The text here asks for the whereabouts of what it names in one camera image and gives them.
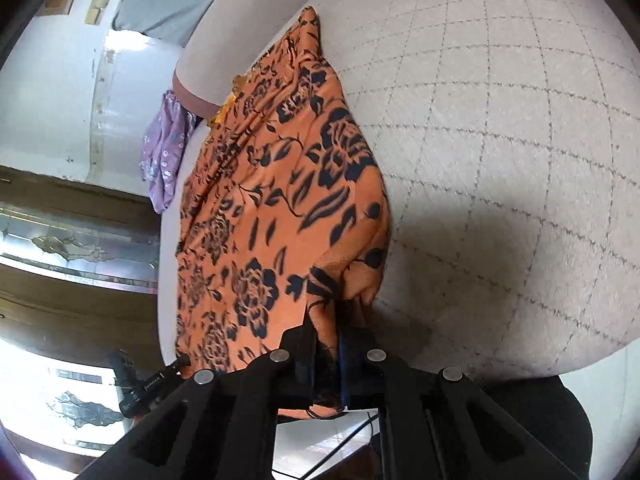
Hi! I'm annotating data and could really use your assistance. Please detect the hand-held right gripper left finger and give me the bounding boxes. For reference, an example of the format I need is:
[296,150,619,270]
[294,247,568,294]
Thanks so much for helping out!
[75,322,319,480]

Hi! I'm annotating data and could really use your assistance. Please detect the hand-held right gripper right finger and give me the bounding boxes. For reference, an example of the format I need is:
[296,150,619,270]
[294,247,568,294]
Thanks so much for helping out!
[339,329,566,480]

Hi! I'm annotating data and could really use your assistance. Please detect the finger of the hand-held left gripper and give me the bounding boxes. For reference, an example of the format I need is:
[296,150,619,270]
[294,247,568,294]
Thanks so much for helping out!
[167,354,193,379]

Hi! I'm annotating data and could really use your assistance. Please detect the orange black floral garment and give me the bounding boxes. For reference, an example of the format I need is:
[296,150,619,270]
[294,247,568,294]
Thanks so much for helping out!
[175,5,392,419]

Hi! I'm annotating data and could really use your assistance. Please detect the wooden door with patterned glass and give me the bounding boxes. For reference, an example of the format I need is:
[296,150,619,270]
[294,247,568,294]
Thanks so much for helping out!
[0,165,162,463]

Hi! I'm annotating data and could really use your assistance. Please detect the purple floral cloth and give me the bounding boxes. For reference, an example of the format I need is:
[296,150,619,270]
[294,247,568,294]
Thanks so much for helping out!
[141,89,199,214]

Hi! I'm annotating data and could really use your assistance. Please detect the pale quilted bed cover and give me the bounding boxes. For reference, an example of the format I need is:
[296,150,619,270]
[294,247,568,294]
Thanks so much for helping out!
[157,0,640,397]

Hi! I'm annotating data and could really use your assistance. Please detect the pink cushion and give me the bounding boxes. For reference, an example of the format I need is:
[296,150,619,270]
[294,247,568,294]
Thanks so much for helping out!
[172,0,351,117]

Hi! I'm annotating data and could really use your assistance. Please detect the grey cloth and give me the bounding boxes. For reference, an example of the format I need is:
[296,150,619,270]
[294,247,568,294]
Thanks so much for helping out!
[111,0,242,47]

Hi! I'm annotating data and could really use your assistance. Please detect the black cable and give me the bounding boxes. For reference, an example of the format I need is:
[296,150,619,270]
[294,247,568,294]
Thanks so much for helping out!
[272,411,381,479]

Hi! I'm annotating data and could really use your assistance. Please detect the tan wall plate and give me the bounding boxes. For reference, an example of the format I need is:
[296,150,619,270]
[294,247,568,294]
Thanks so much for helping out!
[86,0,115,25]

